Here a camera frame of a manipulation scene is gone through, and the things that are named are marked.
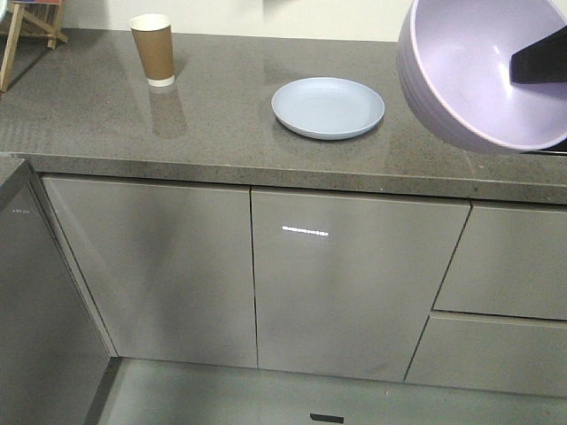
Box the brown paper cup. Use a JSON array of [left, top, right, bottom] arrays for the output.
[[129, 13, 175, 88]]

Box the grey cabinet door middle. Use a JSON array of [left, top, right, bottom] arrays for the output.
[[252, 189, 470, 382]]

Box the purple plastic bowl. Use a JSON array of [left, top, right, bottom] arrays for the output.
[[397, 1, 566, 153]]

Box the grey upper drawer front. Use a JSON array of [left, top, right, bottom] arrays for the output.
[[435, 203, 566, 321]]

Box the grey lower drawer front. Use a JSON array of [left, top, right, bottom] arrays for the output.
[[406, 312, 566, 398]]

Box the grey cabinet door left side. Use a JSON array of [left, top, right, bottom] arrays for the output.
[[43, 177, 257, 367]]

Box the light blue plate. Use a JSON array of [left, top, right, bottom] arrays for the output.
[[271, 77, 385, 141]]

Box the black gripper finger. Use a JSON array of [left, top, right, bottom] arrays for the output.
[[509, 27, 566, 84]]

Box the grey drawer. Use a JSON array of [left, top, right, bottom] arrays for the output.
[[435, 203, 566, 321], [406, 312, 566, 398]]

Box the wooden dish rack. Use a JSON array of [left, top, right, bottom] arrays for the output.
[[1, 1, 68, 93]]

